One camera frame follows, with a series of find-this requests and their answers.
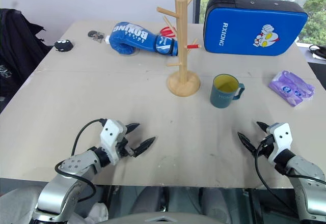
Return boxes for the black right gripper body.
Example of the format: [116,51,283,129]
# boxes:
[256,134,275,159]

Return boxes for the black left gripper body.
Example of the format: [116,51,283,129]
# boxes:
[116,131,135,159]

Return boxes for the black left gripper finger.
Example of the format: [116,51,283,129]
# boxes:
[130,136,156,158]
[125,123,141,134]

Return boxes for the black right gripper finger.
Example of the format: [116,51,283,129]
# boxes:
[237,131,257,154]
[256,121,269,134]

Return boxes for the teal mug yellow inside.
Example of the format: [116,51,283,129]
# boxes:
[209,74,246,109]

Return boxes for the wooden mug tree stand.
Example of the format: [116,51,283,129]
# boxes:
[156,0,203,97]

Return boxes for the purple tissue pack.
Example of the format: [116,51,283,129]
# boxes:
[268,70,316,108]

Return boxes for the silver robot torso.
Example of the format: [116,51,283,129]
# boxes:
[98,210,230,224]

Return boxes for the blue boxing glove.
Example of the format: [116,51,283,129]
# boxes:
[109,21,179,57]

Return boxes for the blue black kick pad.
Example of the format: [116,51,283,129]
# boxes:
[203,0,309,57]

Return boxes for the dark key bunch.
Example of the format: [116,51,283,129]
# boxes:
[87,30,105,42]

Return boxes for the black round pouch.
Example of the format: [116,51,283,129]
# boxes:
[53,39,74,52]

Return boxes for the black jacket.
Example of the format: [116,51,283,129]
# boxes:
[0,8,53,113]

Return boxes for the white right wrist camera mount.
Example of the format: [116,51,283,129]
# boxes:
[266,122,292,165]

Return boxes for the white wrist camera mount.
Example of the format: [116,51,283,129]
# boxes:
[266,122,292,165]
[100,119,128,165]

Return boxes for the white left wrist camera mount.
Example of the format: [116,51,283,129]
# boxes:
[100,119,128,165]

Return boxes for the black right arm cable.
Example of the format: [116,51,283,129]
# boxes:
[254,138,300,218]

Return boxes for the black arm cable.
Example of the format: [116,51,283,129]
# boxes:
[54,118,107,202]
[254,138,300,218]

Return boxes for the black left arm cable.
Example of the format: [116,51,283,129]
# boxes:
[54,118,107,202]

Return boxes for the black and white cable bundle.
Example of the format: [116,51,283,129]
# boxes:
[309,44,326,62]

